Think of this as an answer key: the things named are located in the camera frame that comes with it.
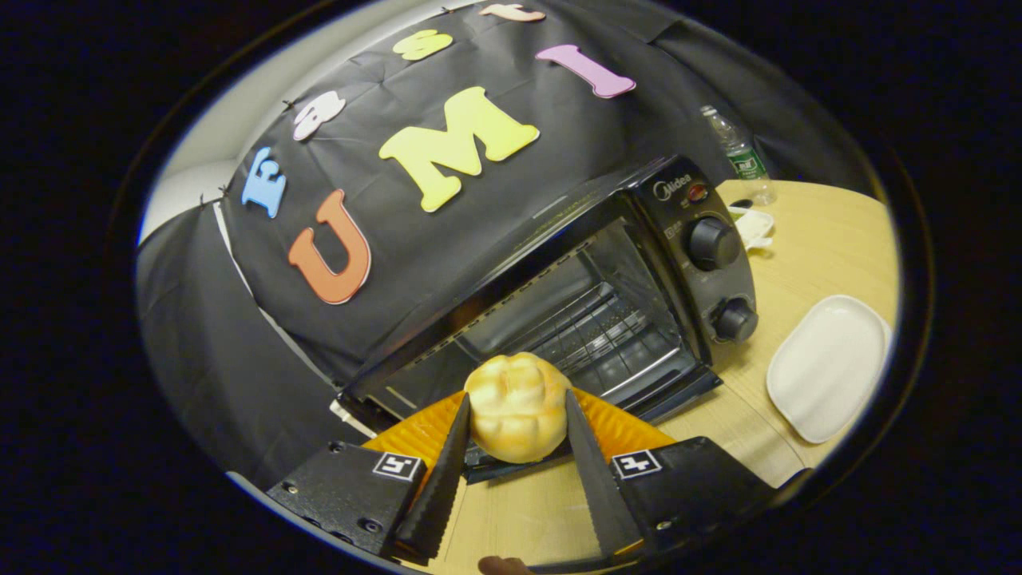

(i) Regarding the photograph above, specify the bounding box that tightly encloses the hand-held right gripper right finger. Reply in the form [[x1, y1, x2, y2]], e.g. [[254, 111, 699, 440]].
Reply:
[[564, 387, 779, 560]]

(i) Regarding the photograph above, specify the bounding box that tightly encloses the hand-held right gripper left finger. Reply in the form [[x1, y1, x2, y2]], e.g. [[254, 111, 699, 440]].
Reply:
[[266, 390, 472, 561]]

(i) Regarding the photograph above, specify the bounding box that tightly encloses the golden bread bun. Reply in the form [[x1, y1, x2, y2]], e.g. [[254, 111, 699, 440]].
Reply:
[[464, 352, 572, 465]]

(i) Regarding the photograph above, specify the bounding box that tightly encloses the black electric oven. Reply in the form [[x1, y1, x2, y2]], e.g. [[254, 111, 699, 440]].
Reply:
[[331, 154, 759, 484]]

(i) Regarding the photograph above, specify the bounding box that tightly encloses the white rectangular plate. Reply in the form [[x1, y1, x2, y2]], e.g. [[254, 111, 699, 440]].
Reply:
[[766, 295, 893, 445]]

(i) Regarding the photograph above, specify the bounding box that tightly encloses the white divided dish of grains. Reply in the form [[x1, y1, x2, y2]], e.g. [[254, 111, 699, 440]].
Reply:
[[728, 206, 775, 252]]

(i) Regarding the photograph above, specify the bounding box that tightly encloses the clear plastic water bottle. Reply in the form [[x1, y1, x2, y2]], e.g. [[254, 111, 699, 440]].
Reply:
[[700, 105, 777, 207]]

